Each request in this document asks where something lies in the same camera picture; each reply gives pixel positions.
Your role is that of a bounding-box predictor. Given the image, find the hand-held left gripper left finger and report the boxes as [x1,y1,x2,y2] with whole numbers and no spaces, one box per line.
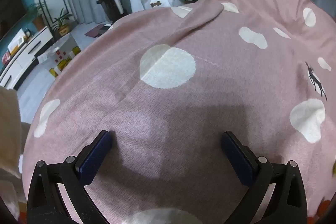
[26,130,113,224]

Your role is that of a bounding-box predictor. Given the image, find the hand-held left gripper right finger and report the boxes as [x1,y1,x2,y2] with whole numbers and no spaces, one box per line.
[220,131,307,224]

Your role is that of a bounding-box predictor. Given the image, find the pink polka-dot blanket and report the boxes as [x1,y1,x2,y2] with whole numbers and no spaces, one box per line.
[20,0,336,224]

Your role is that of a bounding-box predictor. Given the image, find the beige clothing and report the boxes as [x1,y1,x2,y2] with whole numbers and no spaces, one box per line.
[0,86,24,214]

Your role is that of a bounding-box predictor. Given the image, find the yellow gift boxes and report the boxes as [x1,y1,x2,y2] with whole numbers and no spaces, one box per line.
[49,46,80,79]

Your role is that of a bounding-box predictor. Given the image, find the white TV cabinet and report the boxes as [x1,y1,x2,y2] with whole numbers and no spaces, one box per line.
[0,26,53,89]

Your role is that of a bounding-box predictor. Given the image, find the dark purple floor mat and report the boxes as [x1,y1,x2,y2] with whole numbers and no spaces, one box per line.
[84,24,113,38]

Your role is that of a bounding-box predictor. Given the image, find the potted green plant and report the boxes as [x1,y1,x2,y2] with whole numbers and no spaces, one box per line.
[26,2,48,31]
[50,7,75,37]

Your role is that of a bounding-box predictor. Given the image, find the white framed picture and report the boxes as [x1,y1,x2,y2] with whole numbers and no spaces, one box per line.
[7,28,30,54]

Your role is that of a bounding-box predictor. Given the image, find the black television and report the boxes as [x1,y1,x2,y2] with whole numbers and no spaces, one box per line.
[0,10,25,39]

